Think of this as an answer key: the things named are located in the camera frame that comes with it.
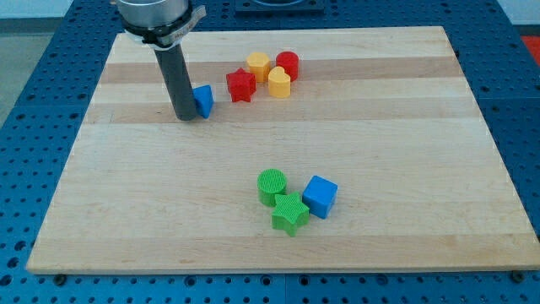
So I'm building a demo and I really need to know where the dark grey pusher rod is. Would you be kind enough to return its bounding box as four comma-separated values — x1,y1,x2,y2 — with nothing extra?
154,45,197,121

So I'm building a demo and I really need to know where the yellow hexagon block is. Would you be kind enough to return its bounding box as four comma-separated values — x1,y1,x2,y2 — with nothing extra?
246,52,271,83

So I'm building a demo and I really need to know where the blue triangle block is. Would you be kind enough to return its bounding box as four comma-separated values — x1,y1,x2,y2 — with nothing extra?
193,84,213,119

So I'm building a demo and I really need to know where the blue cube block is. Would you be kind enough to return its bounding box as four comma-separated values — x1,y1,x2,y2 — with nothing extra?
302,176,338,219

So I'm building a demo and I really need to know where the red star block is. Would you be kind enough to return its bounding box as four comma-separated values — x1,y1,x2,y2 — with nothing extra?
226,68,257,102

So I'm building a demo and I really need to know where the red cylinder block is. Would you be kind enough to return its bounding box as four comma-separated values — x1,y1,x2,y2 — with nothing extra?
276,51,300,82

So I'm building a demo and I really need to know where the light wooden board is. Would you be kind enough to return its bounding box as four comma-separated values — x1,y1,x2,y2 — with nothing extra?
26,26,539,274

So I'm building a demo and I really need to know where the yellow heart block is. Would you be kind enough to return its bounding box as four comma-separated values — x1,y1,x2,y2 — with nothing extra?
268,66,291,98

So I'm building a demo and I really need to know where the green cylinder block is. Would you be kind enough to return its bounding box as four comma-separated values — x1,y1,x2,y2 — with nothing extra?
256,168,287,207

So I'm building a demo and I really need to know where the green star block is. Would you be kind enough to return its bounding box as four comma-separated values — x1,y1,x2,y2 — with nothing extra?
272,192,310,237

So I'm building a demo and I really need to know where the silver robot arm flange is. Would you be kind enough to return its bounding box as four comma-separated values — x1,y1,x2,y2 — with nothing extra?
116,0,207,51

